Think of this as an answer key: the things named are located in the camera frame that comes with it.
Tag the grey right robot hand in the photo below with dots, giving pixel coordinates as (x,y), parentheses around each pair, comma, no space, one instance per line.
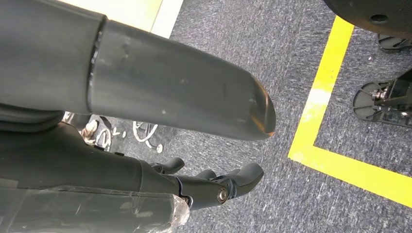
(161,80)

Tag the clear plastic film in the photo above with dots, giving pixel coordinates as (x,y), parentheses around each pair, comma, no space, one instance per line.
(96,212)

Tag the yellow floor tape square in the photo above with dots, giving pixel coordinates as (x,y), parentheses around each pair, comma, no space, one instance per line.
(318,96)

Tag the black robot foot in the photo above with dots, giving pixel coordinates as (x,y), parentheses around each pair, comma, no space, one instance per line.
(391,43)
(367,103)

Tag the black round plate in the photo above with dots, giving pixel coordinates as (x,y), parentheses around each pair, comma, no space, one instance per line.
(370,16)

